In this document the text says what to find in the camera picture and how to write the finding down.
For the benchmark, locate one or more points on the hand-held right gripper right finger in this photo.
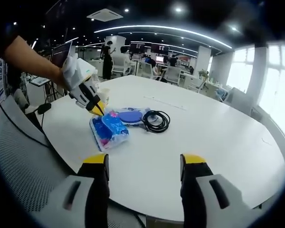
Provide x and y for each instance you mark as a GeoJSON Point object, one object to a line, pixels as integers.
{"type": "Point", "coordinates": [192, 197]}

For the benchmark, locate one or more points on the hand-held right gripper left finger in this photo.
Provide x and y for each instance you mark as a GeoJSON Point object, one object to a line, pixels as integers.
{"type": "Point", "coordinates": [97, 197]}

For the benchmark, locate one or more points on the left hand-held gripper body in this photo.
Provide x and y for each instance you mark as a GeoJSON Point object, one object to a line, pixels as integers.
{"type": "Point", "coordinates": [78, 71]}

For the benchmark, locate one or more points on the white paper cup item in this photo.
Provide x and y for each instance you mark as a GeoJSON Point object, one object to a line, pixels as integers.
{"type": "Point", "coordinates": [105, 95]}

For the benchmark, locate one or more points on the blue tissue pack item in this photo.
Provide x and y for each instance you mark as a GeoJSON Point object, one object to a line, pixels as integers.
{"type": "Point", "coordinates": [109, 133]}

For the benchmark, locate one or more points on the blue pad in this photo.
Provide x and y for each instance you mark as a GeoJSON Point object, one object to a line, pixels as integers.
{"type": "Point", "coordinates": [130, 116]}

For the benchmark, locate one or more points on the white tabletop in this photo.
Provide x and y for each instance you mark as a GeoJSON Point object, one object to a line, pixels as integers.
{"type": "Point", "coordinates": [204, 147]}

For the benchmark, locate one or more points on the dark monitor screen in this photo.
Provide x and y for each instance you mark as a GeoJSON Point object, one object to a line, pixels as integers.
{"type": "Point", "coordinates": [61, 54]}

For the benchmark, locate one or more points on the white office chair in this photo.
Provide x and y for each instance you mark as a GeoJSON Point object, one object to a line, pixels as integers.
{"type": "Point", "coordinates": [120, 66]}

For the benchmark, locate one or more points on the black armrest pad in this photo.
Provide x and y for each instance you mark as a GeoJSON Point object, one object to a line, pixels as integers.
{"type": "Point", "coordinates": [44, 108]}

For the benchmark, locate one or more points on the white side desk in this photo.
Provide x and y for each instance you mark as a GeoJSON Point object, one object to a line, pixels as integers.
{"type": "Point", "coordinates": [38, 82]}

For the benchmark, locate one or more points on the ceiling air conditioner unit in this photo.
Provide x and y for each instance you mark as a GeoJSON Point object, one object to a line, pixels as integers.
{"type": "Point", "coordinates": [104, 14]}

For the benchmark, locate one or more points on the white recessed socket strip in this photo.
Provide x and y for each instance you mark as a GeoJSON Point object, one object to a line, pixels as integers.
{"type": "Point", "coordinates": [171, 105]}

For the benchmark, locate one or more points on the grey mesh office chair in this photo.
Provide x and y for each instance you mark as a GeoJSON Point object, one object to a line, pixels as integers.
{"type": "Point", "coordinates": [21, 161]}

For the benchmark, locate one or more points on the curved ceiling light strip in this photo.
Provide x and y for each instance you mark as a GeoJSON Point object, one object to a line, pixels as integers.
{"type": "Point", "coordinates": [156, 26]}

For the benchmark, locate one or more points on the grey padded chair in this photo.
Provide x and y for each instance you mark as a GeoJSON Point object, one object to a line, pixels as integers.
{"type": "Point", "coordinates": [238, 101]}

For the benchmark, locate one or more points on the green potted plant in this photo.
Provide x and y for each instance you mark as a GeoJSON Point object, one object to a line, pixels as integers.
{"type": "Point", "coordinates": [203, 73]}

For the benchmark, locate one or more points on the narrow bright window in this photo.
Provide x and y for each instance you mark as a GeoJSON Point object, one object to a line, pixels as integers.
{"type": "Point", "coordinates": [240, 69]}

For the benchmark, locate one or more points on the large bright window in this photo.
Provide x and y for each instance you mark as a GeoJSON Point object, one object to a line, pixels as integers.
{"type": "Point", "coordinates": [280, 83]}

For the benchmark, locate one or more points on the blue white wall poster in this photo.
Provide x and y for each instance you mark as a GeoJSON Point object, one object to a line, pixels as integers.
{"type": "Point", "coordinates": [0, 80]}

